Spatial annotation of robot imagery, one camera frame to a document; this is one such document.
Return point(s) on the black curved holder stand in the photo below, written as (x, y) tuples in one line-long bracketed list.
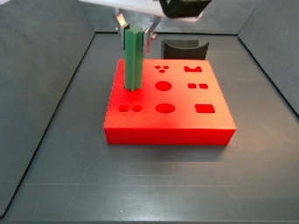
[(183, 49)]

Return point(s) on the red shape-sorter block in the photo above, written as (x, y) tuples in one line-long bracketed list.
[(178, 109)]

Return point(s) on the green star-shaped peg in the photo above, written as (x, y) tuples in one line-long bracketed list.
[(134, 58)]

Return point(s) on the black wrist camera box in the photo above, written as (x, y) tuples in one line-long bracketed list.
[(183, 8)]

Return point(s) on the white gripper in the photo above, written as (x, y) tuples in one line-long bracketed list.
[(148, 7)]

